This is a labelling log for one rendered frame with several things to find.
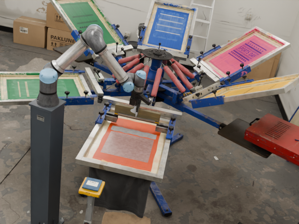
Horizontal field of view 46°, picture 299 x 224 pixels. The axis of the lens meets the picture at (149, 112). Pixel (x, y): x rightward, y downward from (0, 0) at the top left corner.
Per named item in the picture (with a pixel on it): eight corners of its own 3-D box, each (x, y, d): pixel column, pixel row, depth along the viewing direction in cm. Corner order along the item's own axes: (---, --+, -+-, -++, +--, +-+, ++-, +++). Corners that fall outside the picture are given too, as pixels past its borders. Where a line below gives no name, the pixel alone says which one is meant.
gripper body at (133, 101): (131, 101, 276) (133, 87, 270) (141, 103, 275) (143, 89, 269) (128, 105, 269) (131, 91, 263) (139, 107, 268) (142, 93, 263)
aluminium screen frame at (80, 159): (161, 183, 229) (162, 178, 227) (74, 163, 233) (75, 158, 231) (173, 124, 298) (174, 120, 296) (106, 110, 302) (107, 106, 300)
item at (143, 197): (143, 219, 258) (153, 173, 237) (84, 205, 261) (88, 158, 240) (144, 216, 260) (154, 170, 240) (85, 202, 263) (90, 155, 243)
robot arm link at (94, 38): (95, 30, 222) (138, 88, 245) (95, 26, 231) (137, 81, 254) (80, 41, 224) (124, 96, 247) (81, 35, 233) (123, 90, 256)
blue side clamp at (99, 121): (100, 130, 276) (101, 122, 272) (94, 128, 276) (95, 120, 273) (110, 112, 302) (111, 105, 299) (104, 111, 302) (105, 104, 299)
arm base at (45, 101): (31, 103, 243) (31, 90, 238) (45, 95, 256) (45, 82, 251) (50, 109, 239) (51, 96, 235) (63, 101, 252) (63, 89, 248)
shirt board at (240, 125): (281, 147, 310) (284, 139, 307) (264, 165, 281) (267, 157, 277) (162, 90, 377) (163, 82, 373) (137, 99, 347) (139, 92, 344)
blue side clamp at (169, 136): (170, 145, 272) (172, 138, 269) (164, 144, 272) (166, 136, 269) (174, 126, 298) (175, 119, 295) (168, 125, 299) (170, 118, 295)
